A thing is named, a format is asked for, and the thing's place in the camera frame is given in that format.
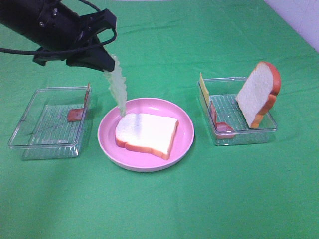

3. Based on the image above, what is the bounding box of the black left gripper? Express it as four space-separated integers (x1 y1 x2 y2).
33 0 117 72

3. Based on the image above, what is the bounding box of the toy lettuce leaf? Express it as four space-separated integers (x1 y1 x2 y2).
104 54 127 117

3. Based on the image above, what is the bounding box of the toy bacon strip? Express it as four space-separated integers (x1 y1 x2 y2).
210 100 235 139
67 83 90 122

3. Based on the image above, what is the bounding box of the toy bread slice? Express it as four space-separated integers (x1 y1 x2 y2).
115 113 179 160
236 61 281 129

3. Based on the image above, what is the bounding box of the yellow toy cheese slice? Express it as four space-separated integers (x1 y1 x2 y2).
199 72 210 107

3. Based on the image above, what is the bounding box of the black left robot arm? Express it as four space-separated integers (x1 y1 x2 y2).
0 0 117 72

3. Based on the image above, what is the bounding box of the left clear plastic container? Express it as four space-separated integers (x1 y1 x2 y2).
8 86 91 161

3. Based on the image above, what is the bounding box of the clear plastic container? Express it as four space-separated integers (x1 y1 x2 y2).
198 77 278 146
8 86 91 161

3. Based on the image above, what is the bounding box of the pink round plate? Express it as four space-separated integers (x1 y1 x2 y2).
97 98 195 172

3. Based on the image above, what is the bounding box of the right clear plastic container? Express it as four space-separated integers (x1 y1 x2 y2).
198 77 278 146

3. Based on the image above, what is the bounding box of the green tablecloth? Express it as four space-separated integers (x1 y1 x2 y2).
0 0 319 239

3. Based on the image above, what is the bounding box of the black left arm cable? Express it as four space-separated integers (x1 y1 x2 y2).
0 0 118 56

